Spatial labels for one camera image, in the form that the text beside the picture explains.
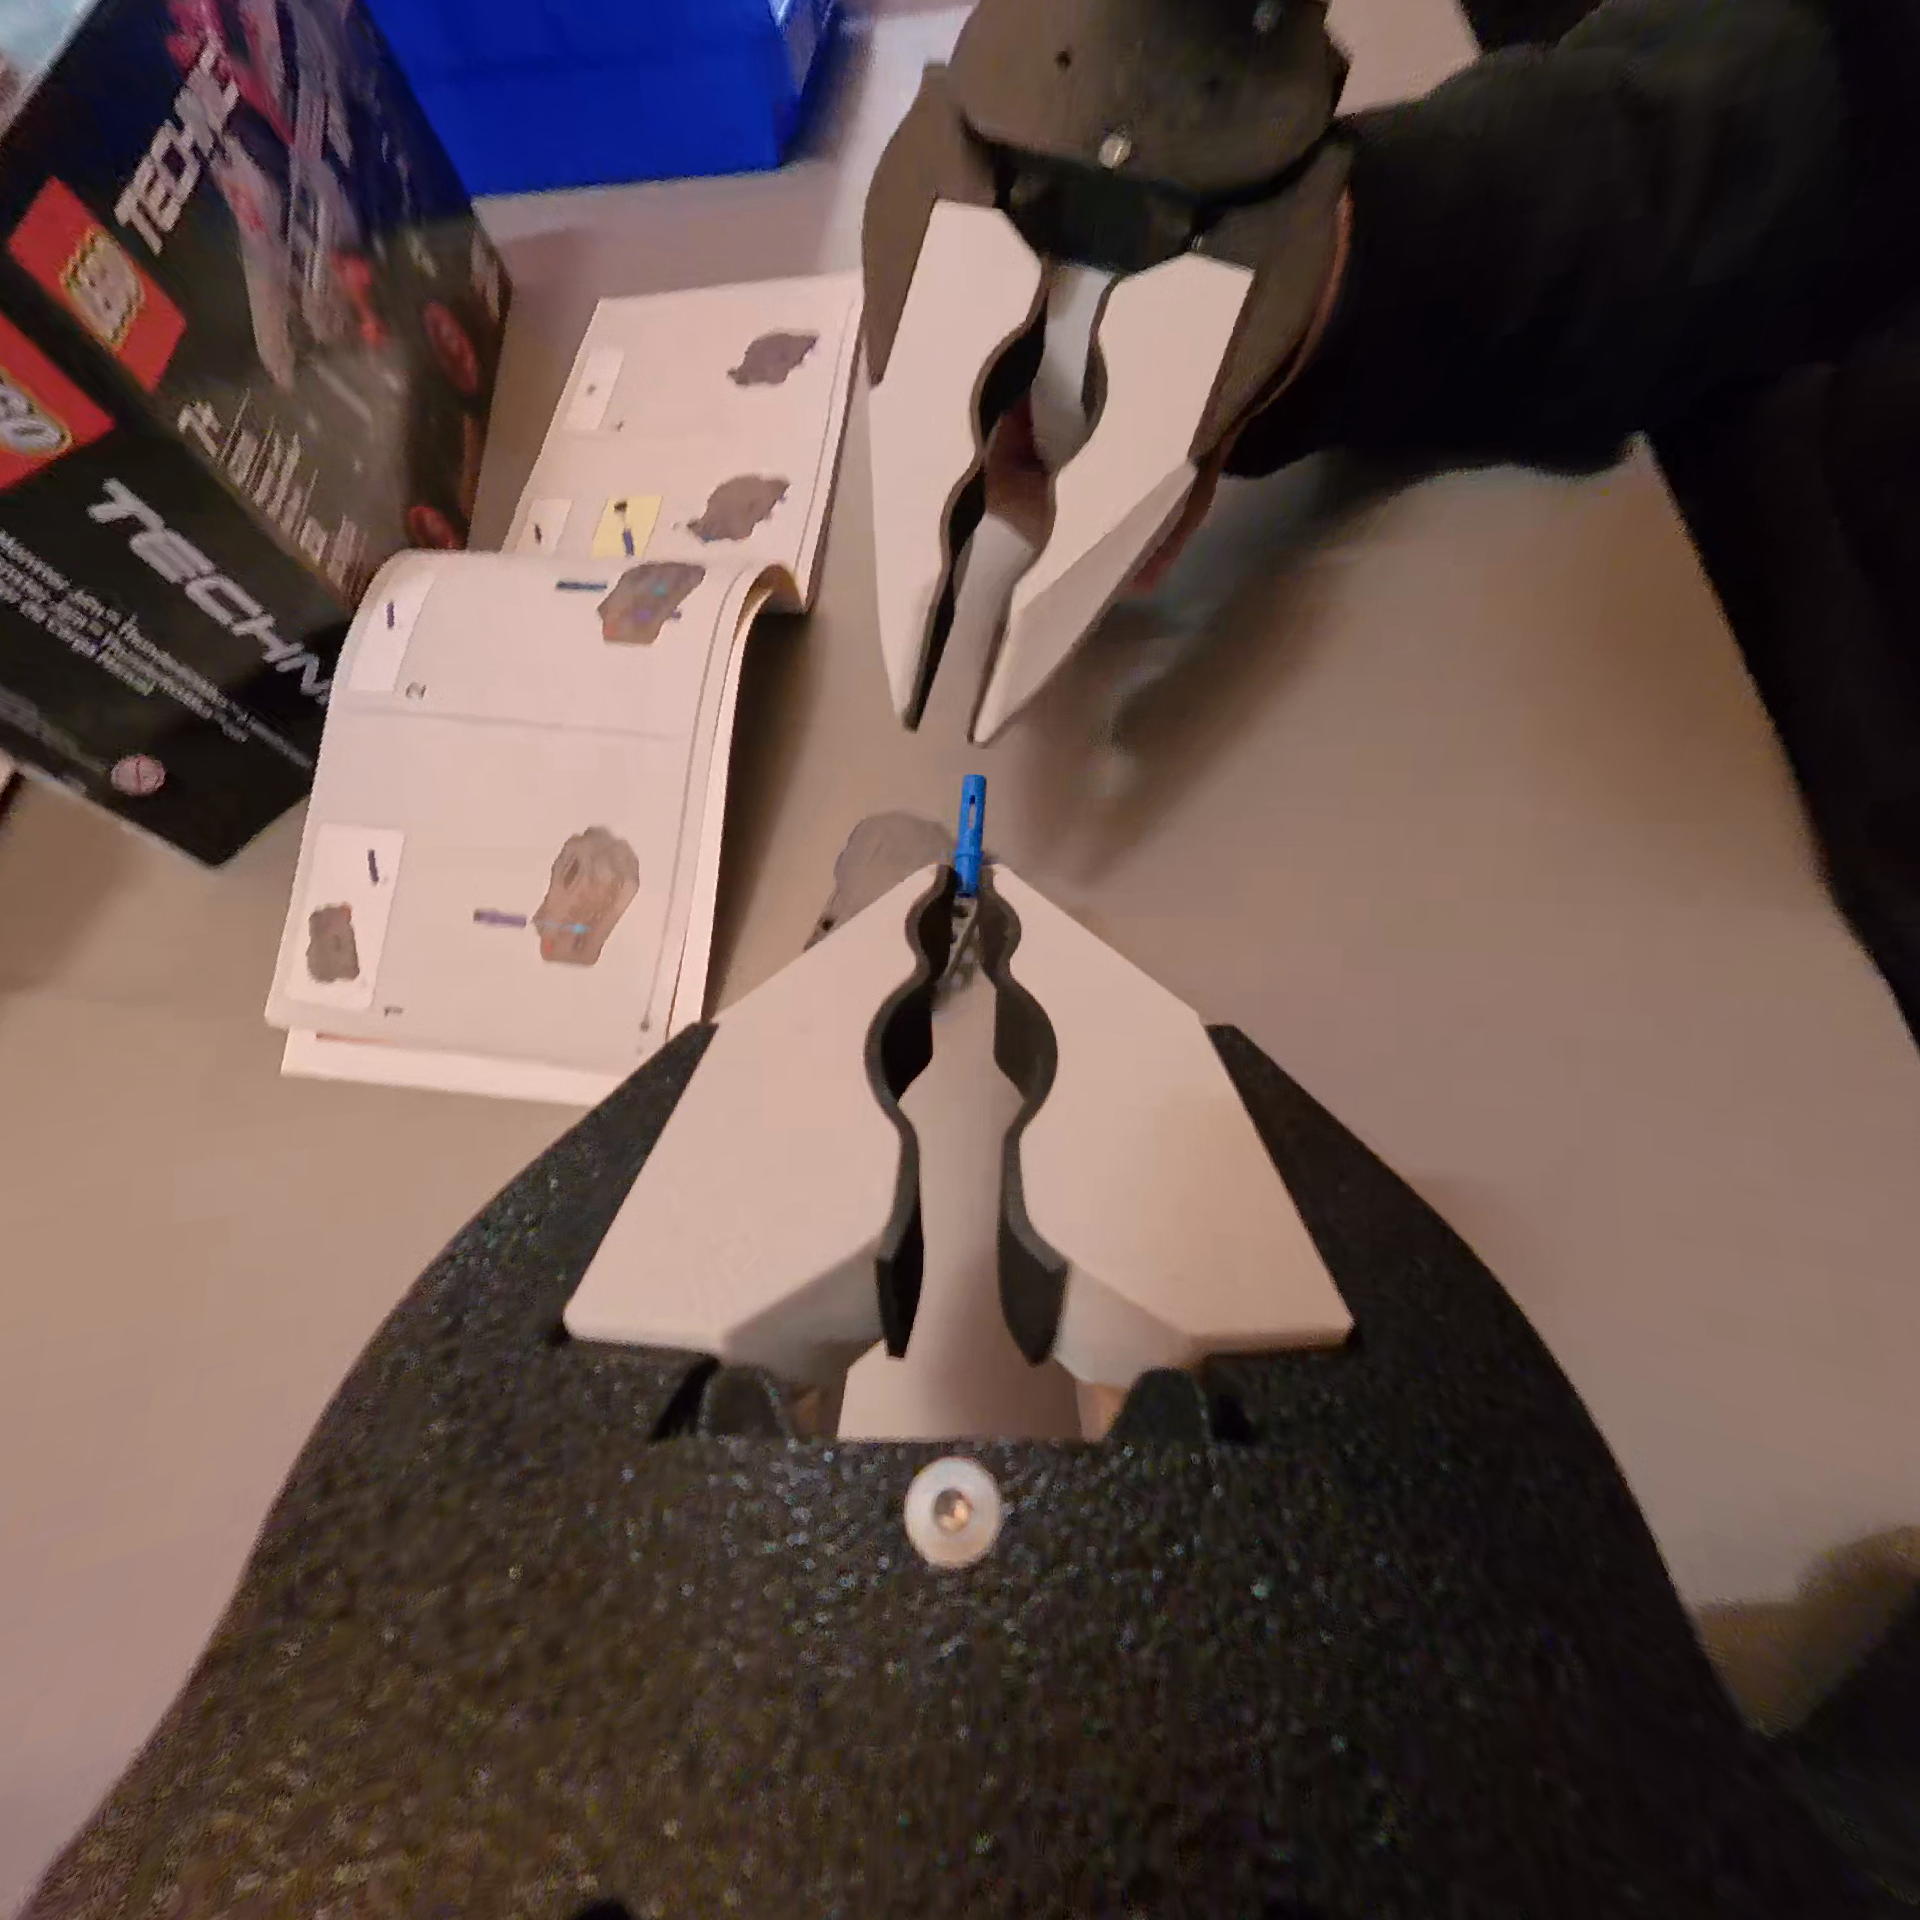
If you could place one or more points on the person's right hand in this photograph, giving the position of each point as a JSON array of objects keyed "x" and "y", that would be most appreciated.
[{"x": 1170, "y": 546}]

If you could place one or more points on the blue plastic bin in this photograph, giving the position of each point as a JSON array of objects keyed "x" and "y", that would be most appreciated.
[{"x": 598, "y": 89}]

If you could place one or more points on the black toy set box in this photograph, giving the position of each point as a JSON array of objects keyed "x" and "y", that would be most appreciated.
[{"x": 225, "y": 451}]

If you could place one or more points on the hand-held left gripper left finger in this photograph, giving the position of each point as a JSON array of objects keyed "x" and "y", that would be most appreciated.
[{"x": 750, "y": 1170}]

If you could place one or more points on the grey toy motor block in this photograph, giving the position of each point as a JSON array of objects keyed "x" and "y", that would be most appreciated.
[{"x": 884, "y": 856}]

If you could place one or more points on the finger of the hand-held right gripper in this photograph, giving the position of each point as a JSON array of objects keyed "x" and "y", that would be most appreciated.
[
  {"x": 922, "y": 420},
  {"x": 1161, "y": 388}
]

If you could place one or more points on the blue toy connector pin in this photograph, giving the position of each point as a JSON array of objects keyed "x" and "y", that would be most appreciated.
[{"x": 970, "y": 840}]

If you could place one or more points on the open instruction booklet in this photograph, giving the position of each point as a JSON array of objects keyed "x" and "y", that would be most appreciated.
[{"x": 493, "y": 780}]

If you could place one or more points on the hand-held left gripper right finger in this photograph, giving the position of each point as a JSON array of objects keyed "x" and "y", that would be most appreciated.
[{"x": 1170, "y": 1170}]

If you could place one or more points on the person's right forearm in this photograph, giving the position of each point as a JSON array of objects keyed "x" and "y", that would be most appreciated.
[{"x": 1576, "y": 224}]

